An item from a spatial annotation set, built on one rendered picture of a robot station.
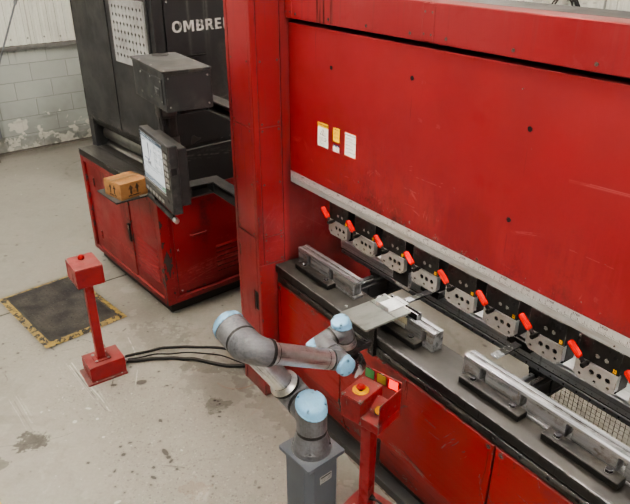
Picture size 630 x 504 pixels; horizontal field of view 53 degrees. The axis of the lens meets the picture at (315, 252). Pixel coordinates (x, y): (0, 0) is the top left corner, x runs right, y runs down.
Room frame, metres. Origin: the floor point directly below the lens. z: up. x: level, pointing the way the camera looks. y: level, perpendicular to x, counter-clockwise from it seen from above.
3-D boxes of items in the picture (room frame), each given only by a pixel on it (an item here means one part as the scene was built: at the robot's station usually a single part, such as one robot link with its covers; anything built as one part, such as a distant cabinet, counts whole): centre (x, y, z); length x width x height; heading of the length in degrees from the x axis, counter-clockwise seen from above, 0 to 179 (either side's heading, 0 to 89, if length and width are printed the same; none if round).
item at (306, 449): (1.82, 0.01, 0.82); 0.15 x 0.15 x 0.10
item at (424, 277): (2.36, -0.49, 1.26); 0.15 x 0.09 x 0.17; 35
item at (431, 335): (2.46, -0.42, 0.92); 0.39 x 0.06 x 0.10; 35
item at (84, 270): (3.30, 1.35, 0.41); 0.25 x 0.20 x 0.83; 125
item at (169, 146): (3.17, 0.78, 1.42); 0.45 x 0.12 x 0.36; 31
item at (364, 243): (2.69, -0.26, 1.26); 0.15 x 0.09 x 0.17; 35
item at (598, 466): (1.65, -0.92, 0.89); 0.30 x 0.05 x 0.03; 35
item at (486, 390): (1.98, -0.69, 0.89); 0.30 x 0.05 x 0.03; 35
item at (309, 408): (1.83, 0.02, 0.94); 0.13 x 0.12 x 0.14; 31
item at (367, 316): (2.42, -0.27, 1.00); 0.26 x 0.18 x 0.01; 125
